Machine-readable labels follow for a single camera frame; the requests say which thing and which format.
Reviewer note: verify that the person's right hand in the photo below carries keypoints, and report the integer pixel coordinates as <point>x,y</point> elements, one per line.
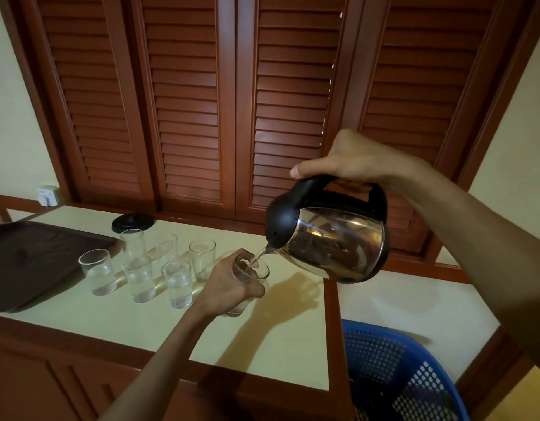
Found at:
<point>362,160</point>

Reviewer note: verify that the person's left hand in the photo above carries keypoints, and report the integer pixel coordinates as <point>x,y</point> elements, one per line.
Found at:
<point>219,288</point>

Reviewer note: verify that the person's left thumb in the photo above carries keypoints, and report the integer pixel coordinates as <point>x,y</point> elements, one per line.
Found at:
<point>251,291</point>

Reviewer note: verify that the person's right thumb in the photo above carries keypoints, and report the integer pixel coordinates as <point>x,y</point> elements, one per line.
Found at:
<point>311,168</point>

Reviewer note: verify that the clear drinking tumbler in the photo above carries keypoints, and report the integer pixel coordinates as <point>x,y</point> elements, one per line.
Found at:
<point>256,270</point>

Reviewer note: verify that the person's right forearm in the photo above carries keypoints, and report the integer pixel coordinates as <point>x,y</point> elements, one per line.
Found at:
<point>485,254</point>

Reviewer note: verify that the person's left forearm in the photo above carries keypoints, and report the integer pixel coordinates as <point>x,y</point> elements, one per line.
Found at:
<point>160,368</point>

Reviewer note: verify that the brown louvered wooden door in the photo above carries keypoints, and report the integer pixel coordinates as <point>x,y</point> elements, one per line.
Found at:
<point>186,105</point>
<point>92,96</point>
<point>421,83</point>
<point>287,83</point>

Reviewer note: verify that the cluster of clear glasses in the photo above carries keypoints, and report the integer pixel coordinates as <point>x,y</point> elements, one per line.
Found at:
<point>139,276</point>

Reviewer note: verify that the black round kettle base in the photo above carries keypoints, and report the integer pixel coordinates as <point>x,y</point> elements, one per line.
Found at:
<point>132,222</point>

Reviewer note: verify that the blue plastic mesh basket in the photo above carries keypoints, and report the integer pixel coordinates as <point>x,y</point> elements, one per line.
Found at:
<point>384,372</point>

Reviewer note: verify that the dark brown serving tray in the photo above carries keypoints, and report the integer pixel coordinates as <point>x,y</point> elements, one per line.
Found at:
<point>37,263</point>

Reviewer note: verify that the brown wooden counter cabinet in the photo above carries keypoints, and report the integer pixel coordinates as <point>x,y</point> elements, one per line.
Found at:
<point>46,377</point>

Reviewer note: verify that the white wall socket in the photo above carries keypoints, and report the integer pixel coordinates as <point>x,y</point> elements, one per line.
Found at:
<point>49,196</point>

